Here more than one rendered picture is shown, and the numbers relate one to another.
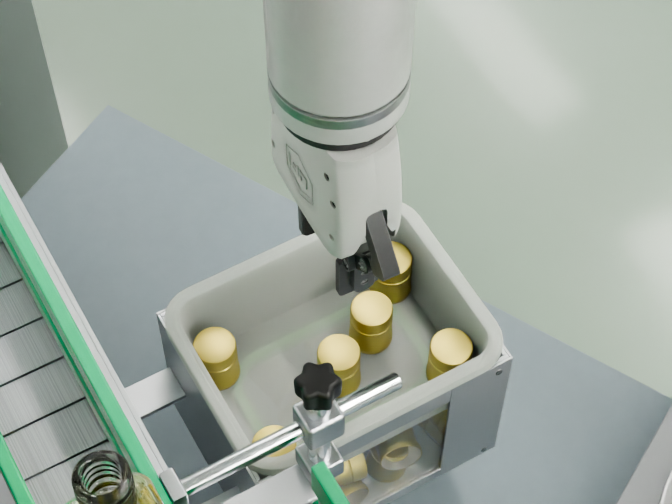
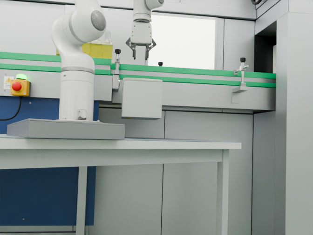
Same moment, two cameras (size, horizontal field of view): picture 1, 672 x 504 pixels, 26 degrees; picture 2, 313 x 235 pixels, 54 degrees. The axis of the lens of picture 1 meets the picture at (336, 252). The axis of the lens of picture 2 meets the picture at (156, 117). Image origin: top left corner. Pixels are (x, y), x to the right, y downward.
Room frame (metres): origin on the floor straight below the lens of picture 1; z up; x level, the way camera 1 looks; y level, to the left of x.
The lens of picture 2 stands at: (1.17, -1.29, 0.77)
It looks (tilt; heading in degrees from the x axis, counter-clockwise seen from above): 3 degrees up; 112
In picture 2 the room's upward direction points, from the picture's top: 2 degrees clockwise
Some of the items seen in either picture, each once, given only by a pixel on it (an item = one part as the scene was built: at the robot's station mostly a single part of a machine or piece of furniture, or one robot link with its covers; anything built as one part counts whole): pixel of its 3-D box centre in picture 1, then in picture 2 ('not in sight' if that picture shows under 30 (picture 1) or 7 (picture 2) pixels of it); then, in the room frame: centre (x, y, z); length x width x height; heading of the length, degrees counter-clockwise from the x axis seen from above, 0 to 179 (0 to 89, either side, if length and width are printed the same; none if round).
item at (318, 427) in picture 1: (286, 441); (117, 63); (0.41, 0.03, 1.12); 0.17 x 0.03 x 0.12; 119
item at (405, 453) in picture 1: (303, 398); (139, 102); (0.55, 0.03, 0.92); 0.27 x 0.17 x 0.15; 119
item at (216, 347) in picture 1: (216, 358); not in sight; (0.56, 0.09, 0.96); 0.04 x 0.04 x 0.04
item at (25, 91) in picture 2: not in sight; (20, 88); (0.07, -0.24, 0.96); 0.07 x 0.07 x 0.07; 29
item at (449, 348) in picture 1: (449, 359); not in sight; (0.56, -0.09, 0.96); 0.04 x 0.04 x 0.04
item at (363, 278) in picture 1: (366, 271); (132, 51); (0.52, -0.02, 1.15); 0.03 x 0.03 x 0.07; 27
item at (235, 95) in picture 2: not in sight; (240, 80); (0.97, 0.35, 1.07); 0.17 x 0.05 x 0.23; 119
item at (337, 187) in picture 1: (339, 144); (141, 32); (0.56, 0.00, 1.25); 0.10 x 0.07 x 0.11; 27
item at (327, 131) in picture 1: (337, 77); (142, 19); (0.56, 0.00, 1.31); 0.09 x 0.08 x 0.03; 27
